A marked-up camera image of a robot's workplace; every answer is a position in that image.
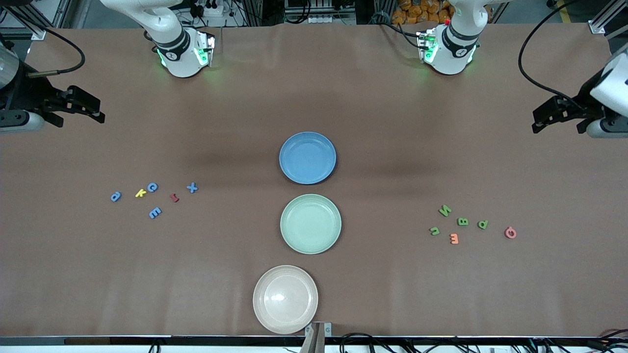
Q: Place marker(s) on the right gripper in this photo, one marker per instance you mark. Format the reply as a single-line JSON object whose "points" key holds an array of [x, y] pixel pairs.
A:
{"points": [[25, 96]]}

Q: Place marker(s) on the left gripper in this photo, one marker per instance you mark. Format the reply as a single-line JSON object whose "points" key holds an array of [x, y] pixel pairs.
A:
{"points": [[583, 99]]}

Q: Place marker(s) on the blue foam letter P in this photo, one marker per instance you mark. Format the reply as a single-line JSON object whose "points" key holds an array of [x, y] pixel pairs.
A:
{"points": [[116, 196]]}

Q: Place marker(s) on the blue foam letter C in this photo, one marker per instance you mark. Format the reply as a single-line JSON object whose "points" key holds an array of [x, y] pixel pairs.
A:
{"points": [[149, 187]]}

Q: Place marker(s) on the blue foam letter E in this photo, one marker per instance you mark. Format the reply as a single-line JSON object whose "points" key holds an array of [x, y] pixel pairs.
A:
{"points": [[155, 213]]}

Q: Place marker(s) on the green foam letter P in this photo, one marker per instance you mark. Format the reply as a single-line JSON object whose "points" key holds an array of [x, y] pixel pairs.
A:
{"points": [[483, 224]]}

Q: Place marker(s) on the blue foam letter X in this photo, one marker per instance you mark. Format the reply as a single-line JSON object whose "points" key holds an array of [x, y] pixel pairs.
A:
{"points": [[192, 187]]}

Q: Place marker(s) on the green foam letter B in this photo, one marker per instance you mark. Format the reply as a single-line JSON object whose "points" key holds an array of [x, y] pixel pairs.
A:
{"points": [[462, 221]]}

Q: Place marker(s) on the green foam letter N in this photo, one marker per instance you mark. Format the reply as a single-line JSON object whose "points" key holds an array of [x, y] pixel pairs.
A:
{"points": [[445, 211]]}

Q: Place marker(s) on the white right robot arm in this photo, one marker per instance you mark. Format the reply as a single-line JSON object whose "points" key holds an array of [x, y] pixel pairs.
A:
{"points": [[147, 14]]}

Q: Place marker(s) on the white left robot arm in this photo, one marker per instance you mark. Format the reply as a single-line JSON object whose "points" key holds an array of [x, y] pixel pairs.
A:
{"points": [[454, 54]]}

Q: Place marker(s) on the yellow foam letter K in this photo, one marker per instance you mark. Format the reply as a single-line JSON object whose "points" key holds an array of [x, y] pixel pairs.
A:
{"points": [[140, 193]]}

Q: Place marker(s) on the pink foam letter G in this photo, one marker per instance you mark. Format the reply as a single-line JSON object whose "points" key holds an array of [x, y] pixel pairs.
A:
{"points": [[507, 233]]}

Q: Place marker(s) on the white power strip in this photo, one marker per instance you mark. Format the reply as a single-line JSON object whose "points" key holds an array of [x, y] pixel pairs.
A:
{"points": [[324, 19], [211, 11]]}

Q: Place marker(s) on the orange foam letter E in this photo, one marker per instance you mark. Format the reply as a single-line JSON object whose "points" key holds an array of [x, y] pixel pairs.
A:
{"points": [[454, 239]]}

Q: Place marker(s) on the orange net bag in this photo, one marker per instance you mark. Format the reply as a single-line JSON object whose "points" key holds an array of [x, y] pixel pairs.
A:
{"points": [[417, 12]]}

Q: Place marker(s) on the blue plate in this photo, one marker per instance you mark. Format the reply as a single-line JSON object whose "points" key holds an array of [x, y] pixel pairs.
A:
{"points": [[307, 158]]}

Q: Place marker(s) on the brown table cover sheet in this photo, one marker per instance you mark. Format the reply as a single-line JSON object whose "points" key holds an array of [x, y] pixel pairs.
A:
{"points": [[392, 294]]}

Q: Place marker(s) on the green plate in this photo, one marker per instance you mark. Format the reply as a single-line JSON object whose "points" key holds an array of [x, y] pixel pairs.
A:
{"points": [[310, 224]]}

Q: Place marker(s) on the beige plate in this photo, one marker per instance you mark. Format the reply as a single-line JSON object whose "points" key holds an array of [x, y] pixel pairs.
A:
{"points": [[285, 299]]}

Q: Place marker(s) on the aluminium frame post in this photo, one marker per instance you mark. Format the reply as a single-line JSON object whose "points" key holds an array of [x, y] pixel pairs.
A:
{"points": [[597, 27], [38, 32]]}

